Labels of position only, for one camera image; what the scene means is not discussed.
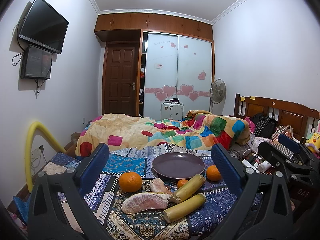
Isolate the yellow plush toy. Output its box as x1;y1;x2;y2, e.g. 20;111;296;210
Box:
305;128;319;155

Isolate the dark purple plate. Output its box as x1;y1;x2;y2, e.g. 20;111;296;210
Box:
152;152;205;179

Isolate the brown wooden door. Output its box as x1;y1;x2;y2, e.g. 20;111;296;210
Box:
102;42;138;116

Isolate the small tangerine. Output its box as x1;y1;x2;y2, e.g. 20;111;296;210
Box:
177;179;188;189

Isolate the yellow foam tube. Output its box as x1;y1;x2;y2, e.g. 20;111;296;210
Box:
24;121;67;194

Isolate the small peeled pomelo segment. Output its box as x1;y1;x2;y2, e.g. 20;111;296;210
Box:
150;178;172;195

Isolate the white box appliance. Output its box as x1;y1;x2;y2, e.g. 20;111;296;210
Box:
161;98;183;121

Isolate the standing electric fan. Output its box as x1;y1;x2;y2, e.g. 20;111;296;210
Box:
209;79;227;111

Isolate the blue patterned bedsheet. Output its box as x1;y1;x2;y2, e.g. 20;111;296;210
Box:
42;143;263;240

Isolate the wooden headboard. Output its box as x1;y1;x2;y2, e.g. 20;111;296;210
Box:
233;93;319;140

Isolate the black bag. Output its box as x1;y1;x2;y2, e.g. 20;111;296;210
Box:
251;113;277;139

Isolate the sugarcane piece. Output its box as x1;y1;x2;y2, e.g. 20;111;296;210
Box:
163;193;206;223
169;174;205;204

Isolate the wall-mounted black television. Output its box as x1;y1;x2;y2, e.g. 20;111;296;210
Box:
18;0;69;54

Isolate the small wall monitor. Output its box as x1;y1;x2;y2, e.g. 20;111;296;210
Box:
20;45;53;80

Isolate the large peeled pomelo segment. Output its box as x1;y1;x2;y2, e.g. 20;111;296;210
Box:
121;192;169;214

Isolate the wall power socket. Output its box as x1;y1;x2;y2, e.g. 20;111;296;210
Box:
30;145;44;160

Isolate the wardrobe with heart stickers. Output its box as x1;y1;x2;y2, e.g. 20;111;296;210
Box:
94;12;214;120

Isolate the large orange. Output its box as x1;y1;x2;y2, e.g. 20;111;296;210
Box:
119;172;143;193

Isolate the colourful patchwork quilt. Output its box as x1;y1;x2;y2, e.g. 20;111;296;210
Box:
75;110;251;157

